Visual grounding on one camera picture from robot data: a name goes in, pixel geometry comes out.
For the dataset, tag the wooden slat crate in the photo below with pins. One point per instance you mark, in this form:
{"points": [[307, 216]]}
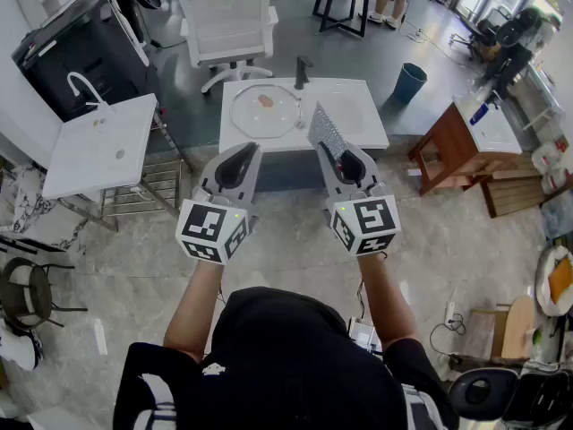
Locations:
{"points": [[515, 186]]}

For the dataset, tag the white sink basin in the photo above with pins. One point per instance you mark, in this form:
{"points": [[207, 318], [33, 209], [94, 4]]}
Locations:
{"points": [[358, 105]]}

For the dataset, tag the white sink with white faucet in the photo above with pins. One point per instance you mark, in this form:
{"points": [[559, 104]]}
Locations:
{"points": [[89, 150]]}

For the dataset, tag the black salon machine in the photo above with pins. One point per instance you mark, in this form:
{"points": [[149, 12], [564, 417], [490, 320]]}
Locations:
{"points": [[519, 47]]}

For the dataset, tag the chest-mounted monitor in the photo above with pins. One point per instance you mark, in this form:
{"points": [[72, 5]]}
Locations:
{"points": [[362, 332]]}

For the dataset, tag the blue flat packet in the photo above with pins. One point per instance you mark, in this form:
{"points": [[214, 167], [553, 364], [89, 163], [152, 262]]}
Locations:
{"points": [[479, 114]]}

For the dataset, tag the light wooden board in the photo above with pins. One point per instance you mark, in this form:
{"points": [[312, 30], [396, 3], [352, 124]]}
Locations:
{"points": [[519, 329]]}

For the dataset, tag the white sink on wooden cabinet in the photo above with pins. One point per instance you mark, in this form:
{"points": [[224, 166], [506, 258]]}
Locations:
{"points": [[492, 132]]}

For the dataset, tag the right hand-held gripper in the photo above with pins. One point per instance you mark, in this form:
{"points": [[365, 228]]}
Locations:
{"points": [[371, 220]]}

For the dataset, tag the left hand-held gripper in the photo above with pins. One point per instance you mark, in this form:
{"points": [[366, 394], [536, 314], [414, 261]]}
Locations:
{"points": [[210, 229]]}

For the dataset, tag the dark teal trash bin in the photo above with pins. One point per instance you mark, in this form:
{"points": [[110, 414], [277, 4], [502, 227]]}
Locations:
{"points": [[409, 83]]}

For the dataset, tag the black shell chair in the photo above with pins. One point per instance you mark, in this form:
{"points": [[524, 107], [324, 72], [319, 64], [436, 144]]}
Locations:
{"points": [[483, 392]]}

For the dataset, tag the person's left forearm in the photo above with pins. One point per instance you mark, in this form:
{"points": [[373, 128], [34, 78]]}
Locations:
{"points": [[197, 303]]}

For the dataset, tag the black frame table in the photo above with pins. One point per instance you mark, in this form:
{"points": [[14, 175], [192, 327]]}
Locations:
{"points": [[331, 2]]}

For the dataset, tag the black faucet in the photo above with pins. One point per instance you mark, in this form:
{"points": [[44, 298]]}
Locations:
{"points": [[302, 72]]}

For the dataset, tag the grey scrubbing sponge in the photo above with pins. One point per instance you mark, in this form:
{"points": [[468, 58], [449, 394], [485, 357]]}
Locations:
{"points": [[324, 128]]}

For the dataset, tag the orange cushion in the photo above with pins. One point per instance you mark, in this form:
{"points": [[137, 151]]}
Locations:
{"points": [[561, 280]]}

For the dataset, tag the glass pot lid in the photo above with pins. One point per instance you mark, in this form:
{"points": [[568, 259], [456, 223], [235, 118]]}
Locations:
{"points": [[250, 114]]}

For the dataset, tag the black case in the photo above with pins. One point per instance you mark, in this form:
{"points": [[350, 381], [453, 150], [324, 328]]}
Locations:
{"points": [[541, 401]]}

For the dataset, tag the person's black t-shirt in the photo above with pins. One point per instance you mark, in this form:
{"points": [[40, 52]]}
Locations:
{"points": [[286, 365]]}

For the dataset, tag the person's right forearm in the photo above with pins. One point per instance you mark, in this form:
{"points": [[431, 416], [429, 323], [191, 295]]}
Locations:
{"points": [[387, 303]]}

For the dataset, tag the white curved faucet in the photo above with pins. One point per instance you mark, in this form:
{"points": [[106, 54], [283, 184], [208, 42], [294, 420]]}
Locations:
{"points": [[87, 83]]}

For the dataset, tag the black round stool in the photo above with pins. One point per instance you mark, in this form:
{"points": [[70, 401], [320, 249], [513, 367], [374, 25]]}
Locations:
{"points": [[31, 294]]}

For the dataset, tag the steel rack frame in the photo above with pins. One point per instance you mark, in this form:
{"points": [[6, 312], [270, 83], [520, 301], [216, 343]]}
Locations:
{"points": [[152, 186]]}

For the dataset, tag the white power strip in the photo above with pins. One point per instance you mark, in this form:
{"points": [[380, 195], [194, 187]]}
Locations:
{"points": [[450, 314]]}

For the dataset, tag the black cabinet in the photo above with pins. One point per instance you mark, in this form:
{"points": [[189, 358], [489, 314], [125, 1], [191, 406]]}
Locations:
{"points": [[85, 61]]}

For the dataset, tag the white round pet bed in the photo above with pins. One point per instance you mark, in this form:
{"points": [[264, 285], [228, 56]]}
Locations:
{"points": [[542, 285]]}

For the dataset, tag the marble slab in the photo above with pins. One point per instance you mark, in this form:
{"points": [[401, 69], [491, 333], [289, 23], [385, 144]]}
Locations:
{"points": [[31, 208]]}

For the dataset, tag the white mesh office chair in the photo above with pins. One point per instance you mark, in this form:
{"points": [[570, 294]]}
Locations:
{"points": [[228, 25]]}

